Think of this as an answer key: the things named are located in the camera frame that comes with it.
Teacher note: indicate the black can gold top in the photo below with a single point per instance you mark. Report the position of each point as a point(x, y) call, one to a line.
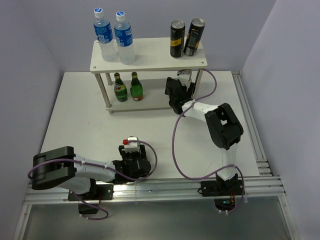
point(194, 35)

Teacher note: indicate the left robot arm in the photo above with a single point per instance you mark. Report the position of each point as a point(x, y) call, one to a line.
point(63, 168)

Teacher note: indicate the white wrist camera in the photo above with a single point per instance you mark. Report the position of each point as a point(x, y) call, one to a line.
point(131, 147)
point(185, 77)

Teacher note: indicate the aluminium side rail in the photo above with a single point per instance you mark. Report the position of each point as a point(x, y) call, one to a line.
point(261, 159)

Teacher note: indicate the aluminium front rail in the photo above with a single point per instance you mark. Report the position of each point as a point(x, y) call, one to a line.
point(159, 190)

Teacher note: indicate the green glass bottle front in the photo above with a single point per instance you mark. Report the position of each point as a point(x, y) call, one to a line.
point(120, 89)

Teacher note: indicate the green glass bottle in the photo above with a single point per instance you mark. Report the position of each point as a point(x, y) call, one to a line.
point(120, 89)
point(136, 88)

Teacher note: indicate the black can yellow label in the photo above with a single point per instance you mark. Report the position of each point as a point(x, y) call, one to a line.
point(177, 37)

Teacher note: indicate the small blue label water bottle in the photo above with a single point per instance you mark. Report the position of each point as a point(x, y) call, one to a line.
point(124, 39)

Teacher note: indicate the clear soda bottle front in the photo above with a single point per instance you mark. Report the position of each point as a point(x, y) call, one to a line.
point(132, 139)

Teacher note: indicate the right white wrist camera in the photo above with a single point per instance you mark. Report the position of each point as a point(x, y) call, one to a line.
point(185, 77)

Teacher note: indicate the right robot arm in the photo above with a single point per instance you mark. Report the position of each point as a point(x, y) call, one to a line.
point(223, 125)

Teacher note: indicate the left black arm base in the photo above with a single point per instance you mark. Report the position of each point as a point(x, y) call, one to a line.
point(97, 193)

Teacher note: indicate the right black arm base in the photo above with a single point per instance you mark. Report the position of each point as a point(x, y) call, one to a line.
point(228, 190)

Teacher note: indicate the white two-tier shelf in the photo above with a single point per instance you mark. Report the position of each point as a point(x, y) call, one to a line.
point(153, 65)

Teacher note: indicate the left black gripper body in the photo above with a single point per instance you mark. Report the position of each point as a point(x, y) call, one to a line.
point(131, 157)

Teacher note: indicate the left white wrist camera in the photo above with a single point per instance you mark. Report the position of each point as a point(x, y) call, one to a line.
point(131, 147)

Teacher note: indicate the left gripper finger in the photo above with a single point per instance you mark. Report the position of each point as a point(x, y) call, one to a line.
point(143, 154)
point(122, 151)

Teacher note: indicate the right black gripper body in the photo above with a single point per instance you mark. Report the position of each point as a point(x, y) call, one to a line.
point(189, 93)

